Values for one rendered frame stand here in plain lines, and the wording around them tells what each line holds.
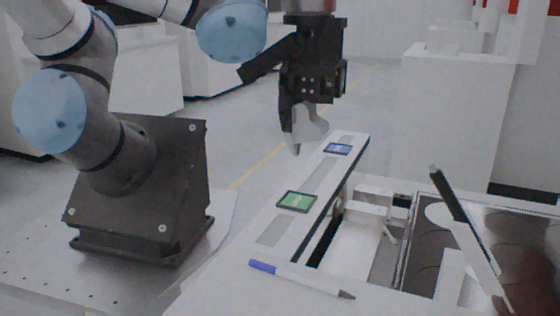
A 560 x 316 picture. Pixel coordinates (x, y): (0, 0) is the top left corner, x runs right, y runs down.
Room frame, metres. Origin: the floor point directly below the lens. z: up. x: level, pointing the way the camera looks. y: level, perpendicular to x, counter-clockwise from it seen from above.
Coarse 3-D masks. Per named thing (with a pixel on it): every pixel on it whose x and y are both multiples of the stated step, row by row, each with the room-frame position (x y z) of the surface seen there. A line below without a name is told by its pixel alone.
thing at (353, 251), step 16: (352, 224) 0.61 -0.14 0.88; (336, 240) 0.56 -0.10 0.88; (352, 240) 0.56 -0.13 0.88; (368, 240) 0.56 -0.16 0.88; (336, 256) 0.51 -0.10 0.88; (352, 256) 0.51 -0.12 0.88; (368, 256) 0.51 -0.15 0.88; (336, 272) 0.47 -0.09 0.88; (352, 272) 0.47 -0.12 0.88; (368, 272) 0.47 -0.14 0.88
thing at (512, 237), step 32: (416, 224) 0.58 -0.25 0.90; (480, 224) 0.58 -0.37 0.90; (512, 224) 0.58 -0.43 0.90; (544, 224) 0.57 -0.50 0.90; (416, 256) 0.49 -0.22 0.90; (512, 256) 0.48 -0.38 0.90; (544, 256) 0.48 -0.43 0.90; (416, 288) 0.41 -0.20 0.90; (480, 288) 0.41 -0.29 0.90; (512, 288) 0.41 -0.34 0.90; (544, 288) 0.41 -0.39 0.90
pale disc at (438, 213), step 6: (432, 204) 0.65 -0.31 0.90; (438, 204) 0.65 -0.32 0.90; (444, 204) 0.65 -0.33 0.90; (426, 210) 0.63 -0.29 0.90; (432, 210) 0.63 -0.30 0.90; (438, 210) 0.63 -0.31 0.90; (444, 210) 0.63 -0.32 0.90; (432, 216) 0.61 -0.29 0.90; (438, 216) 0.61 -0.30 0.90; (444, 216) 0.61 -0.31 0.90; (450, 216) 0.61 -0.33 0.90; (474, 216) 0.61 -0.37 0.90; (438, 222) 0.59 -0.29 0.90; (444, 222) 0.59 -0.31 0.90
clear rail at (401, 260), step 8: (416, 192) 0.70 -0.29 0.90; (416, 200) 0.67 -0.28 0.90; (408, 208) 0.64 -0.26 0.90; (408, 216) 0.60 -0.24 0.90; (408, 224) 0.58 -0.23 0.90; (408, 232) 0.55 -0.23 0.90; (408, 240) 0.53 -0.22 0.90; (400, 248) 0.51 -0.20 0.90; (400, 256) 0.48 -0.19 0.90; (400, 264) 0.46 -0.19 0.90; (400, 272) 0.45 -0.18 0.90; (392, 280) 0.43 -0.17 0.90; (400, 280) 0.43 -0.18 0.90; (392, 288) 0.41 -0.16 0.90
